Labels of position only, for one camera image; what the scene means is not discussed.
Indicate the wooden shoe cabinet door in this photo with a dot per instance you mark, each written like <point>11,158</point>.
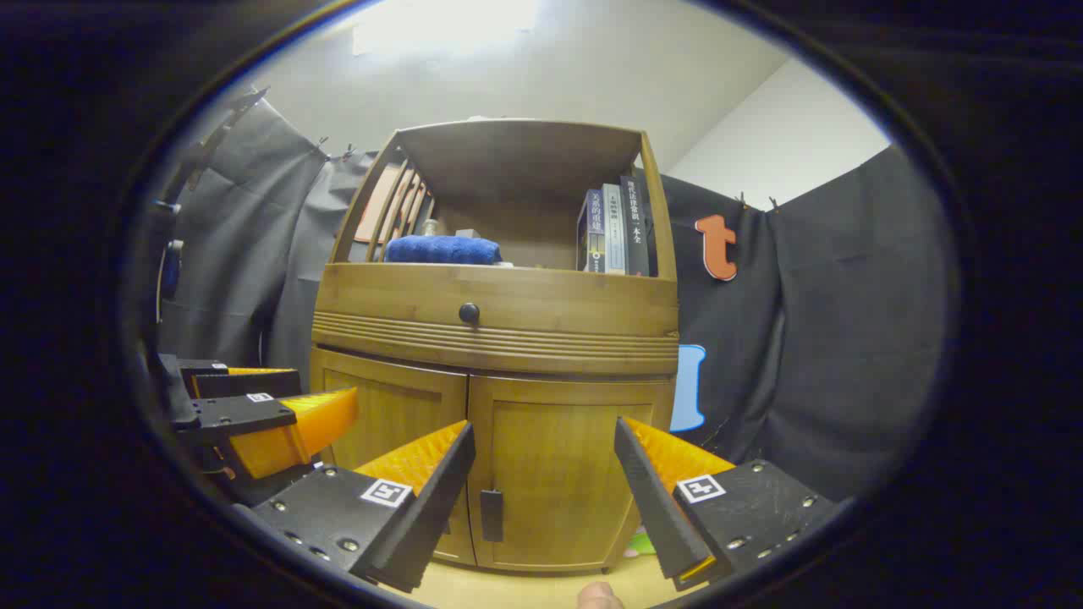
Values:
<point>550,457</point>
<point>389,406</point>

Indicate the black backdrop cloth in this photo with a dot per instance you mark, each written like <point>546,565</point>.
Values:
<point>846,338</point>

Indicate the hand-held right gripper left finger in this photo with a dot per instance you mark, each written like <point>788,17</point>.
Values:
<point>440,499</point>

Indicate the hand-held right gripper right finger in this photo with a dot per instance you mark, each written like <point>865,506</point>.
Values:
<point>651,507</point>

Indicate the blue folded towel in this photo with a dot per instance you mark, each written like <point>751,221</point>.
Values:
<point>440,250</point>

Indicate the grey book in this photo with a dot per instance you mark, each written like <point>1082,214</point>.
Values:
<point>614,228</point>

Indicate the wooden double-door shoe cabinet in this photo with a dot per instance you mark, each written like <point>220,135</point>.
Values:
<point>525,161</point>

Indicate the metal backdrop frame bar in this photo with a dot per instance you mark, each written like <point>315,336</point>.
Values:
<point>228,127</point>

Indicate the dark blue book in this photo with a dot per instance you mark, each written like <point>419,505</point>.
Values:
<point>590,233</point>

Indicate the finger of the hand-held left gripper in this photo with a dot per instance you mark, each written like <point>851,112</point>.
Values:
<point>245,382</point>
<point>245,413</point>

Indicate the black book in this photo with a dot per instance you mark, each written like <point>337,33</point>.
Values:
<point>636,228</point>

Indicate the black round drawer knob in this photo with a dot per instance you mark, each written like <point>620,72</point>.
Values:
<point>469,313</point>

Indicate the small pale bottle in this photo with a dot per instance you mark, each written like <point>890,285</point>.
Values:
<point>430,227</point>

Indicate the green plush toy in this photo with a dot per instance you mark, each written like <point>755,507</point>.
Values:
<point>640,541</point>

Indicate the wooden cabinet drawer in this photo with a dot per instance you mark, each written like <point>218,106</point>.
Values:
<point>575,309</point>

